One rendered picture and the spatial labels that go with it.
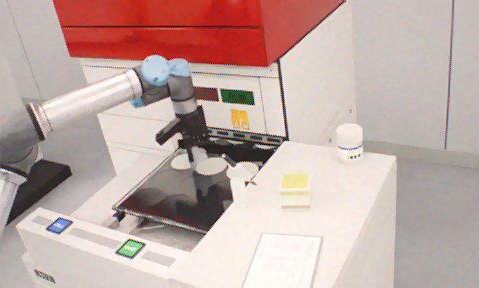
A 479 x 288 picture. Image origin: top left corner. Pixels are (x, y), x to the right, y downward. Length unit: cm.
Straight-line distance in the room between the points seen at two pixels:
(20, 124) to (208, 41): 58
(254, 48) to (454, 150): 197
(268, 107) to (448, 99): 165
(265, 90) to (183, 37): 29
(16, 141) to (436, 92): 233
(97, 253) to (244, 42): 68
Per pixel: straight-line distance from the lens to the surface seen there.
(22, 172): 134
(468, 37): 285
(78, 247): 133
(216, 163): 161
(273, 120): 153
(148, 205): 150
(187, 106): 146
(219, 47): 145
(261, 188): 134
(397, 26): 289
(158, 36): 157
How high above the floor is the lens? 173
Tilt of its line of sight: 30 degrees down
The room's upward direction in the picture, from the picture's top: 10 degrees counter-clockwise
